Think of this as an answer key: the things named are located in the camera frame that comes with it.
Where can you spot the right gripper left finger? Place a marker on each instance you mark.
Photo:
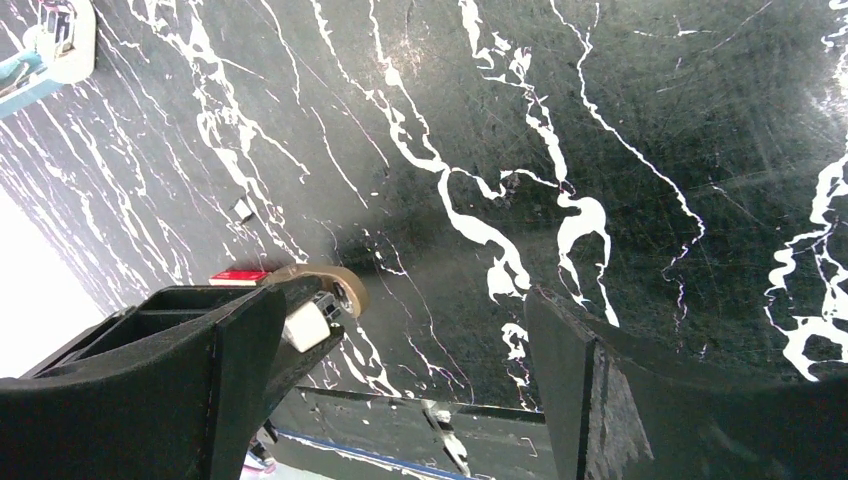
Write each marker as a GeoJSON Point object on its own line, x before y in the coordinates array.
{"type": "Point", "coordinates": [180, 403]}

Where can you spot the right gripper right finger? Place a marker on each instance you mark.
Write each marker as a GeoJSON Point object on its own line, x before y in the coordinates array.
{"type": "Point", "coordinates": [618, 406]}

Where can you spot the red white staple box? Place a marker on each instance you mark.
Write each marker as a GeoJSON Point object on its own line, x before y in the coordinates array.
{"type": "Point", "coordinates": [238, 278]}

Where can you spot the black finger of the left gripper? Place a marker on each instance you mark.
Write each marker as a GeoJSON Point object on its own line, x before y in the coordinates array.
{"type": "Point", "coordinates": [289, 366]}

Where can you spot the beige small eraser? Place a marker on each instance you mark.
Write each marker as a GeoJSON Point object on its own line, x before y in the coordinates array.
{"type": "Point", "coordinates": [327, 292]}

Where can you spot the light blue stapler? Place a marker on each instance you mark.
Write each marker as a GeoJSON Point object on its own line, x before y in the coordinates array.
{"type": "Point", "coordinates": [59, 50]}

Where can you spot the small white staple piece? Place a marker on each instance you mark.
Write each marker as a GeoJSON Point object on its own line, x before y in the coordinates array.
{"type": "Point", "coordinates": [243, 211]}

